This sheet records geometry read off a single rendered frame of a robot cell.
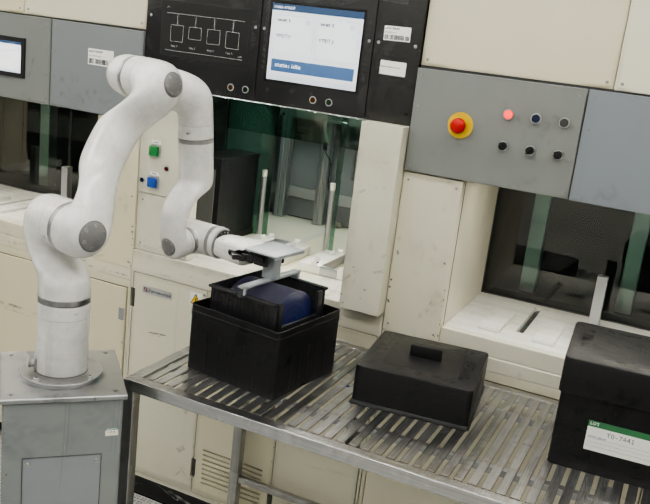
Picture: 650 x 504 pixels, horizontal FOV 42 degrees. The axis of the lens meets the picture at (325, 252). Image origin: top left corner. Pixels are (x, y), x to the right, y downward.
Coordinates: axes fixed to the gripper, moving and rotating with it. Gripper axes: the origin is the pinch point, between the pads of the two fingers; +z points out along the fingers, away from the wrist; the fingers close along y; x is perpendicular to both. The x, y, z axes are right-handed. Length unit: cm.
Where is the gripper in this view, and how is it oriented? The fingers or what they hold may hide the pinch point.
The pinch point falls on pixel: (270, 257)
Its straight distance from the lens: 210.5
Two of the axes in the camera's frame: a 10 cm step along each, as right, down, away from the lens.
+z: 8.3, 2.3, -5.1
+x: 1.2, -9.6, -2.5
